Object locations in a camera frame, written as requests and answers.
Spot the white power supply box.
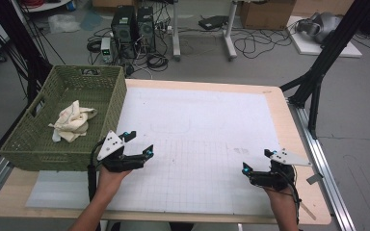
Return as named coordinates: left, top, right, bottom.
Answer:
left=100, top=37, right=114, bottom=64

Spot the grey tape piece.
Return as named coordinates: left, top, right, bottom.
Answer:
left=305, top=172, right=325, bottom=186

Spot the large black computer tower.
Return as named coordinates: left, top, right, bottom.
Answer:
left=110, top=5, right=138, bottom=60

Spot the round white table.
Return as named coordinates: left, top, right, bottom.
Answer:
left=18, top=0, right=75, bottom=13

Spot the white grid mat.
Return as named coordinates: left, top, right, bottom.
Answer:
left=25, top=86, right=300, bottom=217

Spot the slim black computer tower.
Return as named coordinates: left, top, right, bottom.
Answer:
left=136, top=6, right=157, bottom=54

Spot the brown cardboard box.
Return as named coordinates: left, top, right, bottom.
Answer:
left=239, top=0, right=297, bottom=31

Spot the person's left hand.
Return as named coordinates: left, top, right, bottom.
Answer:
left=96, top=166, right=133, bottom=197

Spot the coiled black cable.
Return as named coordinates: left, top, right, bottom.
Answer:
left=145, top=52, right=170, bottom=72

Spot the grey helmet-shaped device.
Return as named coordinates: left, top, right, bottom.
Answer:
left=295, top=12, right=343, bottom=44

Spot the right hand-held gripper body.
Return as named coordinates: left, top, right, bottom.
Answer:
left=250, top=147, right=313, bottom=193

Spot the green woven basket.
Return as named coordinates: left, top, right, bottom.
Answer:
left=0, top=64, right=128, bottom=172

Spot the clear plastic bag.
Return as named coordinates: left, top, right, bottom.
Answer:
left=47, top=13, right=81, bottom=35

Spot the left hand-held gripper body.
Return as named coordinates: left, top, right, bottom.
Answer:
left=96, top=130, right=146, bottom=173

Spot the cream egg print cloth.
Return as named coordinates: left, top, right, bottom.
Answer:
left=47, top=99, right=98, bottom=143

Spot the black floor cable tangle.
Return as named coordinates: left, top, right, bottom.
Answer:
left=230, top=27, right=297, bottom=60

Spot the thin wooden stick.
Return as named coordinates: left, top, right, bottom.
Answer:
left=294, top=196, right=318, bottom=221

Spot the person's right hand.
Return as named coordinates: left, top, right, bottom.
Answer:
left=264, top=185, right=299, bottom=210

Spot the white floor board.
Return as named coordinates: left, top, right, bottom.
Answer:
left=287, top=15, right=363, bottom=59

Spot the flat black device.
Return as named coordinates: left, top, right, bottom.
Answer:
left=198, top=14, right=229, bottom=31

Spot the white desk leg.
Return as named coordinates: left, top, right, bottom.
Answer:
left=172, top=0, right=182, bottom=62
left=223, top=0, right=239, bottom=62

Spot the black metal frame stand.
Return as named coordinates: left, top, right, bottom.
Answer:
left=0, top=0, right=54, bottom=106
left=278, top=0, right=370, bottom=140

